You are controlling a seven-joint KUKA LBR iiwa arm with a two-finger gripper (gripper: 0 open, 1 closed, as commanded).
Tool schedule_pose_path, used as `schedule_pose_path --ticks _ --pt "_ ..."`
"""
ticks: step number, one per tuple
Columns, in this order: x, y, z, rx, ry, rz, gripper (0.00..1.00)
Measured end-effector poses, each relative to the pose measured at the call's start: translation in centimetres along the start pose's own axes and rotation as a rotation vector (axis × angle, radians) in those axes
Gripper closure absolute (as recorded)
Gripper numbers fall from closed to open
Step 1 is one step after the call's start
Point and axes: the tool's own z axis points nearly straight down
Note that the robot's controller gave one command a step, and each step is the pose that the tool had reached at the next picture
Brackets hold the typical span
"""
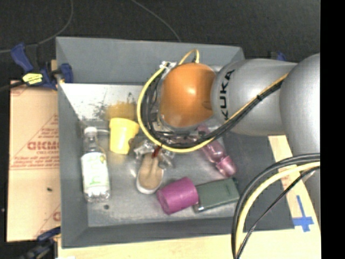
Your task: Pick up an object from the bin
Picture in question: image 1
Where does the brown cardboard board, red print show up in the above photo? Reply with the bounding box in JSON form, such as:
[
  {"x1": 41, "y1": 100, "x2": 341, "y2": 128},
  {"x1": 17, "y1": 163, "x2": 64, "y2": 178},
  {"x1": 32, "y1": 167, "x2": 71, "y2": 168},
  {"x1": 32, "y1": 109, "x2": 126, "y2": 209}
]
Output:
[{"x1": 5, "y1": 79, "x2": 61, "y2": 243}]

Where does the pink clear plastic bottle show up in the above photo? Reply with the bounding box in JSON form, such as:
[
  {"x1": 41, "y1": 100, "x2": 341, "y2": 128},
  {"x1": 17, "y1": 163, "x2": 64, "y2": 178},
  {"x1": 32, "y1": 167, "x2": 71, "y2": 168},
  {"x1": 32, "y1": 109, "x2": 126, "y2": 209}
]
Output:
[{"x1": 197, "y1": 125, "x2": 238, "y2": 178}]

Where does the black cylinder on white bracket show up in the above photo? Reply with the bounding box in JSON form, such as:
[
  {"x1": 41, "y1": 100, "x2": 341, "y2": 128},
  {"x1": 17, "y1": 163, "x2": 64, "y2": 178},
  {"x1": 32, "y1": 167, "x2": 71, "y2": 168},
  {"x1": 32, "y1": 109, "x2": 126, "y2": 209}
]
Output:
[{"x1": 159, "y1": 60, "x2": 178, "y2": 71}]

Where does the dark green flat block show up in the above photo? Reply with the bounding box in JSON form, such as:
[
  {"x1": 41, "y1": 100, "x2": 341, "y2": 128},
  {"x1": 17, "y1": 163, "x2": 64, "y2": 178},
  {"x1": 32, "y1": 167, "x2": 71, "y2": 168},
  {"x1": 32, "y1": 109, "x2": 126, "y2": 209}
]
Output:
[{"x1": 192, "y1": 177, "x2": 241, "y2": 214}]

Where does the purple cylinder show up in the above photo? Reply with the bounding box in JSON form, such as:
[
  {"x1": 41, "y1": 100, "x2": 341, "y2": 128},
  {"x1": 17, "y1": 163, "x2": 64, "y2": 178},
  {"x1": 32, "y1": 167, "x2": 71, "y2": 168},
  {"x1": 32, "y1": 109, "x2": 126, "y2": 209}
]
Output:
[{"x1": 156, "y1": 176, "x2": 200, "y2": 216}]

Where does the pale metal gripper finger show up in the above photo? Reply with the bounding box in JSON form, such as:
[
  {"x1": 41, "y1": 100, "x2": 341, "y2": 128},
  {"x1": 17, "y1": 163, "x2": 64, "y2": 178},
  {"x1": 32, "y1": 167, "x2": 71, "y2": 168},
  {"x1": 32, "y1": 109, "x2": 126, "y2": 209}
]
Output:
[
  {"x1": 158, "y1": 148, "x2": 175, "y2": 170},
  {"x1": 134, "y1": 140, "x2": 156, "y2": 156}
]

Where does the grey metal bin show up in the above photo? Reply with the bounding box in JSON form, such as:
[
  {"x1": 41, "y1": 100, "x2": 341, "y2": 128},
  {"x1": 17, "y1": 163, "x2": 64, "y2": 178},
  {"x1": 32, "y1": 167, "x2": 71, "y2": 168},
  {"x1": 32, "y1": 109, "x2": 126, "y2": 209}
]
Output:
[{"x1": 55, "y1": 36, "x2": 295, "y2": 248}]

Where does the yellow cup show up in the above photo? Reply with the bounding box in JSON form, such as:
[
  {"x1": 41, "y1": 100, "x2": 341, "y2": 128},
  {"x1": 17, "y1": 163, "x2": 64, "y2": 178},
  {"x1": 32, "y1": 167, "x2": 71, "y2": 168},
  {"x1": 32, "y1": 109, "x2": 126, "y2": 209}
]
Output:
[{"x1": 108, "y1": 117, "x2": 141, "y2": 155}]

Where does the beige and white small shoe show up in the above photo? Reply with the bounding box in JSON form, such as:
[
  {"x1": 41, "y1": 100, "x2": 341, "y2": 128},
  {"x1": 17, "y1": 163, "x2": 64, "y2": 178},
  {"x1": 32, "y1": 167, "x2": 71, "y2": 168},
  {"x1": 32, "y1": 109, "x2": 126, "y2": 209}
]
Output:
[{"x1": 135, "y1": 153, "x2": 165, "y2": 195}]

